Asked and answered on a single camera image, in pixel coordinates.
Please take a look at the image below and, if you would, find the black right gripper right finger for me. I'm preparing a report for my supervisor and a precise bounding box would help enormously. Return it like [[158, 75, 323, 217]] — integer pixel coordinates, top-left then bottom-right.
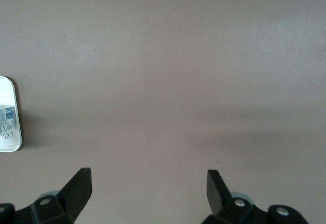
[[202, 169, 309, 224]]

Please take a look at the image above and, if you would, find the white rectangular Rabbit tray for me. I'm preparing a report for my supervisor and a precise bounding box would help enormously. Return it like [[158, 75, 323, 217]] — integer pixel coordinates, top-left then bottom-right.
[[0, 75, 23, 153]]

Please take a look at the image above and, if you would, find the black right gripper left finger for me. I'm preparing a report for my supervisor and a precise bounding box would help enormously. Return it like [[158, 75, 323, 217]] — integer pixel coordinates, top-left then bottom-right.
[[0, 167, 93, 224]]

